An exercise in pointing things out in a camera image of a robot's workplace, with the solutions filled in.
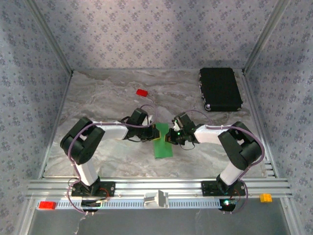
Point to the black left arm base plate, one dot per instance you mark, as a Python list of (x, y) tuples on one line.
[(107, 189)]

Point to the large red toy brick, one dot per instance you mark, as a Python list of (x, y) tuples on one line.
[(47, 205)]

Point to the small red toy brick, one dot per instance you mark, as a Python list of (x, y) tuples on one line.
[(142, 92)]

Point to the left controller board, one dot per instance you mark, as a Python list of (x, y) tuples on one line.
[(90, 205)]

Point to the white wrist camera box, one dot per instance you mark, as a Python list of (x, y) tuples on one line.
[(176, 126), (149, 120)]

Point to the right controller board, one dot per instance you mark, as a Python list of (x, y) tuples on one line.
[(227, 205)]

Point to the aluminium frame leg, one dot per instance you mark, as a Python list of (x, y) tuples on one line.
[(289, 218), (27, 218)]

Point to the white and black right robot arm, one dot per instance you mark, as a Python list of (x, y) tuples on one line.
[(234, 149)]

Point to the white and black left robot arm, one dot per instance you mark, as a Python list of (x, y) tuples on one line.
[(83, 139)]

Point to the yellow toy brick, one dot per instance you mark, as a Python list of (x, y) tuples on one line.
[(265, 197)]

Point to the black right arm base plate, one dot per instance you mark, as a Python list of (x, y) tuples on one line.
[(209, 188)]

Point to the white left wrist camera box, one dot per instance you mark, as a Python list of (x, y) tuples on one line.
[(149, 120)]

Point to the aluminium table side rail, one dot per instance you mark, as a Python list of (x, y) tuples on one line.
[(255, 110), (56, 122)]

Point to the controller board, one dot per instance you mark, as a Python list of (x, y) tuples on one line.
[(227, 205), (90, 205)]

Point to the green paper sheet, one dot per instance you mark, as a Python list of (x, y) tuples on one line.
[(162, 149)]

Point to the black hard case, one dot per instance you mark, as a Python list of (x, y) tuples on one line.
[(220, 85)]

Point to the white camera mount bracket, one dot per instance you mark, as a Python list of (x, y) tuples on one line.
[(160, 198)]

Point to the aluminium frame post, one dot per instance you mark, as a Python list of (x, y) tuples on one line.
[(265, 36)]

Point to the aluminium mounting rail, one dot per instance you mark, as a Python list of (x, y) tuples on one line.
[(137, 186)]

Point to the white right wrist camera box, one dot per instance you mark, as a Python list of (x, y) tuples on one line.
[(176, 126)]

